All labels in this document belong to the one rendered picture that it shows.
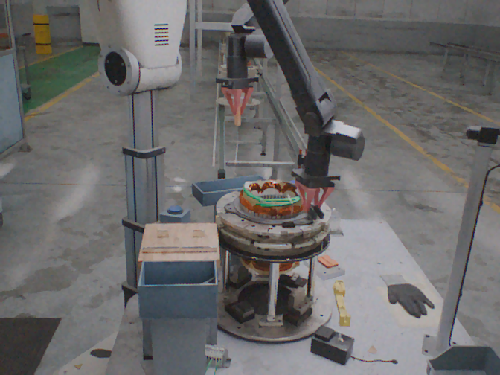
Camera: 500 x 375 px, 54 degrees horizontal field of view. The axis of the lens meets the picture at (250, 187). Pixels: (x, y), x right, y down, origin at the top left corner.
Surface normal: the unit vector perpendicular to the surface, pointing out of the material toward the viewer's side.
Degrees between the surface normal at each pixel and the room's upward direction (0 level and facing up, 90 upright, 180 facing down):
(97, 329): 0
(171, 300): 90
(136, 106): 90
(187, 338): 90
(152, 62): 90
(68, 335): 0
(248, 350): 0
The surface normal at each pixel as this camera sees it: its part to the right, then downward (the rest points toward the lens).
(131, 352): 0.04, -0.93
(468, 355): 0.07, 0.31
